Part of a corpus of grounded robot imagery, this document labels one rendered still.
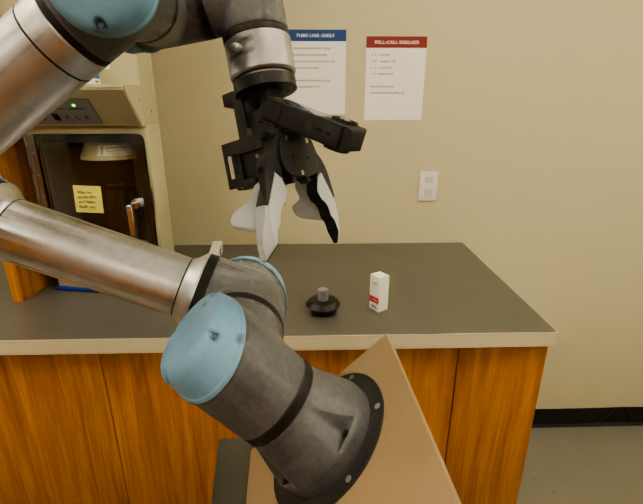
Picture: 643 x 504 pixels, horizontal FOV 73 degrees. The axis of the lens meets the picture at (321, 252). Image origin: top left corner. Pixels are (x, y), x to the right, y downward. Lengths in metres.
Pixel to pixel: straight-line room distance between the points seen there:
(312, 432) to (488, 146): 1.44
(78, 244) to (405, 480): 0.48
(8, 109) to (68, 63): 0.07
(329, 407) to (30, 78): 0.43
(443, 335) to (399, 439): 0.63
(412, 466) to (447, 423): 0.84
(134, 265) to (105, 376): 0.68
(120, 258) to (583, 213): 1.75
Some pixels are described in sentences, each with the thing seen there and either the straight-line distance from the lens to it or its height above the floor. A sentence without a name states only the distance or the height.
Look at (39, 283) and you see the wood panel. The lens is 1.54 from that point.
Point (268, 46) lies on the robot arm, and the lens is 0.51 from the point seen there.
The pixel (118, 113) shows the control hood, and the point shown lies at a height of 1.44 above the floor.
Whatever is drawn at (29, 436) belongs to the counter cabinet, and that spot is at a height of 0.63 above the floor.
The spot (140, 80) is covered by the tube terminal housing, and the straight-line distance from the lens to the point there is 1.29.
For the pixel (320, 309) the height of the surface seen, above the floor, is 0.97.
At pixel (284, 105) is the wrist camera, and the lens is 0.48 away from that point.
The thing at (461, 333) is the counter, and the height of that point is 0.94.
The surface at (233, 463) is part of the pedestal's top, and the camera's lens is 0.77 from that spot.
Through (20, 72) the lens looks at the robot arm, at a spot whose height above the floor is 1.50.
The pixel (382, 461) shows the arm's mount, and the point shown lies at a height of 1.12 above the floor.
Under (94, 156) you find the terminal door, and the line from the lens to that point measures 1.34.
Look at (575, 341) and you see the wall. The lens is 2.27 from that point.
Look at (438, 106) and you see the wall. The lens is 1.72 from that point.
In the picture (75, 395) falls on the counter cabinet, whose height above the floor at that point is 0.76.
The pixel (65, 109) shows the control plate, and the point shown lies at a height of 1.45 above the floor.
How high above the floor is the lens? 1.48
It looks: 20 degrees down
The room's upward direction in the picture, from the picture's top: straight up
